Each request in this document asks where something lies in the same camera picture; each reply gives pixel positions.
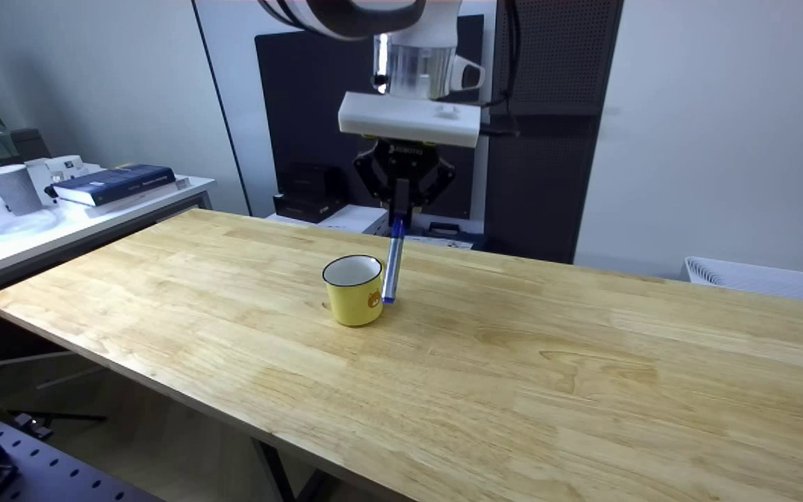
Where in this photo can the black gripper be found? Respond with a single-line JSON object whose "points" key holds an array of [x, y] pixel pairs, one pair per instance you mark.
{"points": [[407, 155]]}

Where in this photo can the blue marker pen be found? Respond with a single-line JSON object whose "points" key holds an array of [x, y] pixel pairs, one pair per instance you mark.
{"points": [[394, 266]]}

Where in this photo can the grey cylindrical cup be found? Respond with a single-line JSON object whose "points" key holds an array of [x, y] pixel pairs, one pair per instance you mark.
{"points": [[13, 185]]}

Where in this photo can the black keyboard device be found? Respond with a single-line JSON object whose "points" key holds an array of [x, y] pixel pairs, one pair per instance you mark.
{"points": [[444, 238]]}

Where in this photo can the black box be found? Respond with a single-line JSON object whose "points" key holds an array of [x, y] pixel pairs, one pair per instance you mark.
{"points": [[299, 199]]}

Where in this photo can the large black monitor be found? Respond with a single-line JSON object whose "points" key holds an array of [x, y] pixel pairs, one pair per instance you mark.
{"points": [[308, 121]]}

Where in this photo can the yellow enamel mug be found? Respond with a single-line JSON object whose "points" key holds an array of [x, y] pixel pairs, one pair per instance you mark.
{"points": [[354, 303]]}

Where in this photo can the dark brown cabinet panel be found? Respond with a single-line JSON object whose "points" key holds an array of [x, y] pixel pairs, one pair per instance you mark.
{"points": [[550, 185]]}

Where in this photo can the dark blue book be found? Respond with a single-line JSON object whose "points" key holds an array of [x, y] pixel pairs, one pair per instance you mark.
{"points": [[112, 183]]}

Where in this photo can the black table leg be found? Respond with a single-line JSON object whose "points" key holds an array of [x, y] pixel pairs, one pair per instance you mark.
{"points": [[280, 468]]}

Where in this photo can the white carton box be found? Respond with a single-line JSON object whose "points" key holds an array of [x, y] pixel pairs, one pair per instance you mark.
{"points": [[61, 171]]}

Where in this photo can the white side table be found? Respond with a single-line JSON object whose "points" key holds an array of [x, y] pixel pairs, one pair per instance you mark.
{"points": [[47, 233]]}

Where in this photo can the white plastic bin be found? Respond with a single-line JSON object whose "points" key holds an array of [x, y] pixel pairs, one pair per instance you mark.
{"points": [[765, 279]]}

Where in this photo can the black perforated breadboard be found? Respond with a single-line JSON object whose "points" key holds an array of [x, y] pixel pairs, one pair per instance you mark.
{"points": [[39, 468]]}

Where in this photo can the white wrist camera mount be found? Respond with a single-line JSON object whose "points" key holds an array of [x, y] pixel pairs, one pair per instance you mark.
{"points": [[411, 118]]}

